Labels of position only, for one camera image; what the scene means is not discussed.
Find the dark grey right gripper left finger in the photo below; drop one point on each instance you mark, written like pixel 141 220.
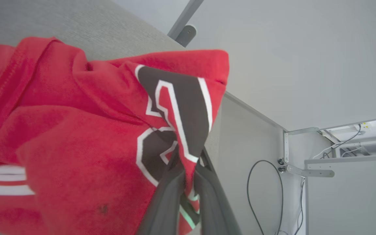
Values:
pixel 166 202

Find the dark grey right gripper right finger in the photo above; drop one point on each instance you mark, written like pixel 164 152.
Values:
pixel 214 209

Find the red basketball jersey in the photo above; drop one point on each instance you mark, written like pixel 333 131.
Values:
pixel 77 130

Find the white metal upright strip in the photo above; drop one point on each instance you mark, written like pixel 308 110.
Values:
pixel 286 147

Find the white table panel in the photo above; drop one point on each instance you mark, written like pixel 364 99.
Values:
pixel 354 195

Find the white partition panel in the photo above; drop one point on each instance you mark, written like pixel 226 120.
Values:
pixel 305 65

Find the grey fabric sofa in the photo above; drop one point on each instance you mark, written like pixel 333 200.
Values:
pixel 77 19

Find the white metal hinge bracket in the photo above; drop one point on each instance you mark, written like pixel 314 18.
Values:
pixel 312 172

